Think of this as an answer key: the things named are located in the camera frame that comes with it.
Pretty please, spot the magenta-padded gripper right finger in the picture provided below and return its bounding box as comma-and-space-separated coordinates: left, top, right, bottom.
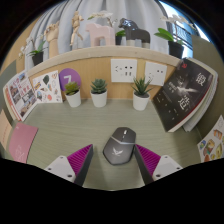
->
133, 143, 184, 185

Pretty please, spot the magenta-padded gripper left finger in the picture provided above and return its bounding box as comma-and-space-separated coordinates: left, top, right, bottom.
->
43, 143, 94, 187

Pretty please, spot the grey computer mouse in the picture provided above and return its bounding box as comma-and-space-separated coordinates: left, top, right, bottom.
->
102, 126, 137, 166

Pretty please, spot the pink mouse pad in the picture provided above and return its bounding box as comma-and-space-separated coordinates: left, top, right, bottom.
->
7, 121, 39, 164

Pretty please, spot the yellow-green succulent in white pot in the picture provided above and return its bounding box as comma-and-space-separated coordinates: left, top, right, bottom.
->
63, 81, 82, 108

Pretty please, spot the spiky succulent in white pot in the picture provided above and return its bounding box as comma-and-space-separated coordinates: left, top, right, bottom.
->
131, 77, 153, 112

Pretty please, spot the black cover book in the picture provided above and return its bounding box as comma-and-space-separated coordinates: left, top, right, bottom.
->
151, 58, 214, 133

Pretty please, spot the rosette succulent in white pot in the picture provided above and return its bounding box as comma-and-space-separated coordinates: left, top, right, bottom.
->
90, 78, 109, 108

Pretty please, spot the red and white photo book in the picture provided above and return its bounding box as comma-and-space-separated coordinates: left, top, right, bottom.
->
3, 70, 38, 122

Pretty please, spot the white cartoon sticker sheet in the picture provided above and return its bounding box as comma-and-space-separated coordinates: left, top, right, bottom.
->
32, 69, 64, 104

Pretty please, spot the purple round number sticker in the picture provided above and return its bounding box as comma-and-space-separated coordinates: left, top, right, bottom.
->
58, 68, 82, 93

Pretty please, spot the green desk partition panel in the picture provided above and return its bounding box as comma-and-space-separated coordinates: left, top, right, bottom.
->
191, 34, 224, 139
0, 59, 18, 111

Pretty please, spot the wooden desk back shelf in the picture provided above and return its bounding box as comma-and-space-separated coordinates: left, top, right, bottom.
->
26, 45, 183, 101

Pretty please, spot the white orchid, wide-leaf, black pot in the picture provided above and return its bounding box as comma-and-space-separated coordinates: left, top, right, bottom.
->
18, 34, 48, 67

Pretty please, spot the tall white orchid, black pot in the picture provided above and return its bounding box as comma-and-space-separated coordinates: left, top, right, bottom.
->
153, 13, 194, 60

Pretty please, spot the black horse figurine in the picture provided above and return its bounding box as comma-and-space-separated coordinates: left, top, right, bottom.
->
118, 17, 151, 48

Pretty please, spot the dark framed window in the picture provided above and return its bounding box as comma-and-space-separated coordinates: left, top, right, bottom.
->
156, 0, 214, 58

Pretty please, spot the white orchid behind horse figurines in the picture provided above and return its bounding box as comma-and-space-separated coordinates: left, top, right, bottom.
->
87, 9, 127, 46

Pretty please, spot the wooden jointed mannequin figure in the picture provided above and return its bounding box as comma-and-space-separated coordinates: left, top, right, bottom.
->
69, 10, 85, 51

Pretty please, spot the light grey curtain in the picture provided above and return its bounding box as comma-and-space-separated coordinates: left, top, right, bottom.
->
24, 0, 174, 64

